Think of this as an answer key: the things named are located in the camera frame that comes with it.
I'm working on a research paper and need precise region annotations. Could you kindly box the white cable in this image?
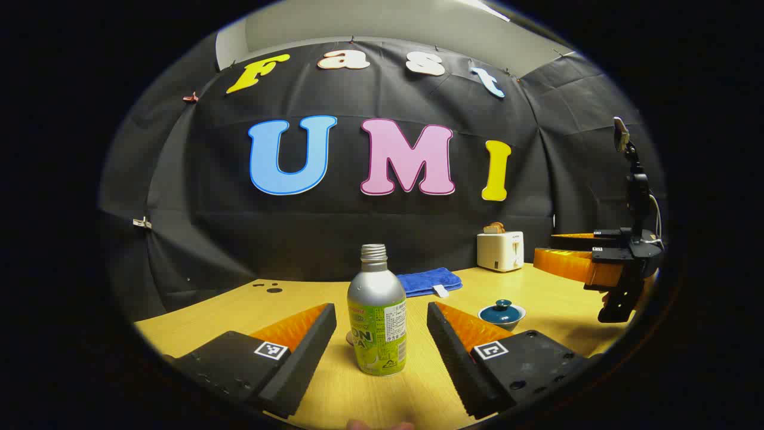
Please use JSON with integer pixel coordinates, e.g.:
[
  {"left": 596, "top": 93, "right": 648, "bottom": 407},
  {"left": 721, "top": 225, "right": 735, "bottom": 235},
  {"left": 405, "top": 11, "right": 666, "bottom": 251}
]
[{"left": 649, "top": 194, "right": 664, "bottom": 241}]

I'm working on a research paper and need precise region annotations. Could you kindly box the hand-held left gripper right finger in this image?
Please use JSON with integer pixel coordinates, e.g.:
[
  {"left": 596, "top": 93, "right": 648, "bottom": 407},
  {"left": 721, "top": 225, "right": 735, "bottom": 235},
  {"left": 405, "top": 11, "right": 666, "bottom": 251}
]
[{"left": 426, "top": 301, "right": 592, "bottom": 420}]

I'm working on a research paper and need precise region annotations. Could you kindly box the white toaster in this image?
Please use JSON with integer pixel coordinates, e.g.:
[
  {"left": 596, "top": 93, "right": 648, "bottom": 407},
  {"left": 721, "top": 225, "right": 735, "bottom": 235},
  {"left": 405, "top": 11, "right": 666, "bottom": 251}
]
[{"left": 476, "top": 231, "right": 525, "bottom": 273}]

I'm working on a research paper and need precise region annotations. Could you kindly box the black backdrop cloth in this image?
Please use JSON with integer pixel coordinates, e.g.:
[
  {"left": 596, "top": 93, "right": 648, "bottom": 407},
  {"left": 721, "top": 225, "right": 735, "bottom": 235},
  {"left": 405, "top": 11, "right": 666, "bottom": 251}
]
[{"left": 98, "top": 37, "right": 666, "bottom": 323}]

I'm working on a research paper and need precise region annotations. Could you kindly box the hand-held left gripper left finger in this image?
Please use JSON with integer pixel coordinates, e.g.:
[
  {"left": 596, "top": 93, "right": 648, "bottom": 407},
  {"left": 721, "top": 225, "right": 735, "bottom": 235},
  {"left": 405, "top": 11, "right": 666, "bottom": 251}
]
[{"left": 161, "top": 303, "right": 337, "bottom": 419}]

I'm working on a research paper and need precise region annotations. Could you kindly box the blue towel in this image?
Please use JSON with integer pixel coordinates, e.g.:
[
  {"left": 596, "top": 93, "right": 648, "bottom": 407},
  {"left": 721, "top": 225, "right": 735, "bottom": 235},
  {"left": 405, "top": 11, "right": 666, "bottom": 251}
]
[{"left": 396, "top": 267, "right": 463, "bottom": 299}]

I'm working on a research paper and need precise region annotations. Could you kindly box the silver green water bottle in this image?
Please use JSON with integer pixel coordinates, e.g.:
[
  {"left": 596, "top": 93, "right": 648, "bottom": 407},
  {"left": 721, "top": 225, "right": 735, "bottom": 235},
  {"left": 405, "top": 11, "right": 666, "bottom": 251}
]
[{"left": 347, "top": 244, "right": 408, "bottom": 377}]

